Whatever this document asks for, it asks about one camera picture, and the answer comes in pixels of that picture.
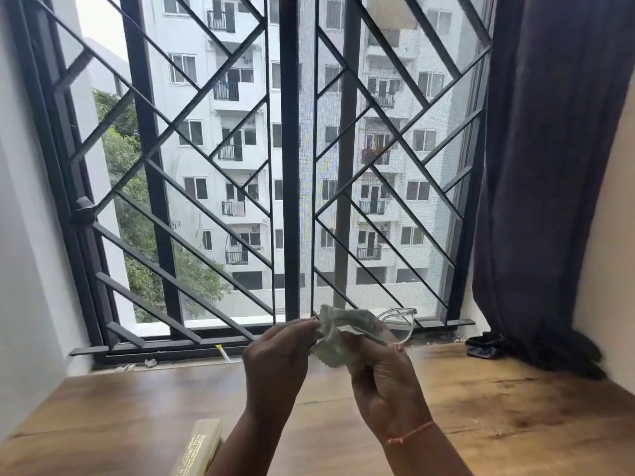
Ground translucent yellowish glasses case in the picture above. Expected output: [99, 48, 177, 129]
[171, 418, 224, 476]

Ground person's right forearm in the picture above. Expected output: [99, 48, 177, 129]
[386, 422, 475, 476]

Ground light green cleaning cloth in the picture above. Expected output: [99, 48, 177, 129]
[312, 304, 386, 370]

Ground person's left hand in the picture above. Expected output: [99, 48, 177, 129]
[241, 317, 322, 424]

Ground clear-framed eyeglasses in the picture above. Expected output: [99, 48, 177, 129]
[310, 307, 419, 355]

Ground black window frame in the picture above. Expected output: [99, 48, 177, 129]
[5, 0, 497, 365]

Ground person's right hand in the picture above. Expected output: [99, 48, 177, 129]
[339, 327, 433, 444]

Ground dark curtain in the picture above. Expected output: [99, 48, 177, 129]
[472, 0, 635, 380]

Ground pink wrist thread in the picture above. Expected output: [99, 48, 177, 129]
[386, 420, 437, 447]

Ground green tree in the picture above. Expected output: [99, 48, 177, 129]
[94, 91, 232, 324]

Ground black metal window grille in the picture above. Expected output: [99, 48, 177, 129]
[19, 0, 492, 356]

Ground dark crumpled cloth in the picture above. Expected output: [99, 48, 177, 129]
[465, 333, 505, 360]

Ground white apartment building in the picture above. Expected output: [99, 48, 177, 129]
[138, 0, 477, 318]

